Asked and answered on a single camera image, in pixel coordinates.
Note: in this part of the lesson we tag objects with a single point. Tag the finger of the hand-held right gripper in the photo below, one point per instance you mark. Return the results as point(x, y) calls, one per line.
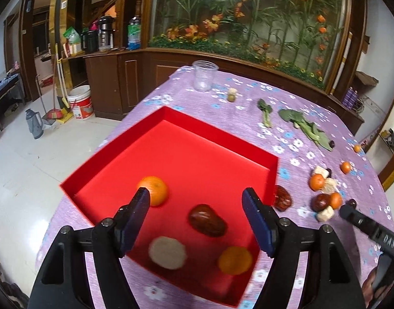
point(367, 227)

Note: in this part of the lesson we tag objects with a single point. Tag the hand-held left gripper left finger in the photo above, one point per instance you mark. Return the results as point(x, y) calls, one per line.
point(137, 219)

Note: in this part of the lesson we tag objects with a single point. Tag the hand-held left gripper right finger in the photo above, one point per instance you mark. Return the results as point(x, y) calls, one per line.
point(258, 222)

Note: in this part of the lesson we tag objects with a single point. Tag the orange mandarin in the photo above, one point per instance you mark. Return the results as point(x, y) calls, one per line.
point(336, 200)
point(317, 182)
point(155, 191)
point(346, 167)
point(235, 260)
point(357, 148)

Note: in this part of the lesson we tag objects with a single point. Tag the large red jujube date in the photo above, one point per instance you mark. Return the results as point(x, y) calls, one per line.
point(321, 202)
point(206, 220)
point(282, 198)

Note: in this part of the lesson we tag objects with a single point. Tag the beige puffed rice cake block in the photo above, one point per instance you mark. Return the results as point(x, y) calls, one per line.
point(320, 170)
point(325, 214)
point(332, 185)

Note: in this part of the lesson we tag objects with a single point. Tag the round beige rice cake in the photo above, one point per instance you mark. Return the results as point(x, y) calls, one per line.
point(167, 252)

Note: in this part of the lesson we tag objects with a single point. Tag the red cardboard box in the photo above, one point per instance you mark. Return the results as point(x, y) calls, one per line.
point(190, 154)

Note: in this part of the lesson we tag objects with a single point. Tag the person's right hand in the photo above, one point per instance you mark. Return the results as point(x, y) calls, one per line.
point(372, 288)

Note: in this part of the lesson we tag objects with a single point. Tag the dark tool on shelf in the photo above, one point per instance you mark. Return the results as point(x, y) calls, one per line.
point(391, 136)

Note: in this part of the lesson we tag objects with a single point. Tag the large green leafy vegetable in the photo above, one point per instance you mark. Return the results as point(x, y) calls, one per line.
point(304, 127)

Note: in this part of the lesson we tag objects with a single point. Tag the small green leafy vegetable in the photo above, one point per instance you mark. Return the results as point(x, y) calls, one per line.
point(265, 111)

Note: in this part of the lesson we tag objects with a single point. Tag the yellow dustpan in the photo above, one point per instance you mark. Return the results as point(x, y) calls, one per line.
point(64, 116)

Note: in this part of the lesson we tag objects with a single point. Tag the small green jujube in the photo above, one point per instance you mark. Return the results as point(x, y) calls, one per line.
point(231, 97)

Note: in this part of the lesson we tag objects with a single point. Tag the white plastic bucket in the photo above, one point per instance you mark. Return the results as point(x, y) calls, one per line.
point(81, 103)

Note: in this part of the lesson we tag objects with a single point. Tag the purple bottle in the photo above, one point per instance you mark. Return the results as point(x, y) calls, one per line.
point(350, 98)

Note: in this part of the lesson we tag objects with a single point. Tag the red broom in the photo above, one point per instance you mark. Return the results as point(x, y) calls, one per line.
point(53, 115)

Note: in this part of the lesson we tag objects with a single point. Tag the small beige cake cube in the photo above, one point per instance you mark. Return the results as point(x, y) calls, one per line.
point(232, 90)

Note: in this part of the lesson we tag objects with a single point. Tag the grey thermos jug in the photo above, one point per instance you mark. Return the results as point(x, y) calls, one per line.
point(34, 124)

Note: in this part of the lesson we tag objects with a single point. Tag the brown wooden cabinet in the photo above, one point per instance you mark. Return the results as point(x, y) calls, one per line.
point(110, 80)

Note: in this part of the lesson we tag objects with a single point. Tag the brown cardboard piece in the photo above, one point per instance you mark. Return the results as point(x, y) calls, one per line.
point(366, 79)

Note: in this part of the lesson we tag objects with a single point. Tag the clear plastic cup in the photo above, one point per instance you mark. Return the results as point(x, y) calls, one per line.
point(205, 75)

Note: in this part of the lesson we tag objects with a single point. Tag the red basket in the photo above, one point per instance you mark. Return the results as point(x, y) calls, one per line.
point(47, 81)

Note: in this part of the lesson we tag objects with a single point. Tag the white rod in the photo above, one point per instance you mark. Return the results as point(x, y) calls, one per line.
point(341, 61)

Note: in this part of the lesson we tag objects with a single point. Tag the red white carton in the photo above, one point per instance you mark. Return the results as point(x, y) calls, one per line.
point(73, 49)

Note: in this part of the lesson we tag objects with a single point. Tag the dark desk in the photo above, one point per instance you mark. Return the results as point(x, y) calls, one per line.
point(5, 90)

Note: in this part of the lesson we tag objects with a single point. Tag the black kettle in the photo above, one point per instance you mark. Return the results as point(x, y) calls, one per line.
point(90, 40)

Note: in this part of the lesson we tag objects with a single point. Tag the green water bottle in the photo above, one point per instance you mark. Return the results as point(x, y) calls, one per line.
point(134, 33)

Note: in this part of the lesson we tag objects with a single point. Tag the steel thermos flask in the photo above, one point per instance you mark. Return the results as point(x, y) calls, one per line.
point(106, 32)

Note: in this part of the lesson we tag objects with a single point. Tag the green snack bag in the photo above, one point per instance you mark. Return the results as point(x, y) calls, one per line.
point(71, 34)

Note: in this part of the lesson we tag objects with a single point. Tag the glass flower display case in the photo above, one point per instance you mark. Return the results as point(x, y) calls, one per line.
point(248, 22)

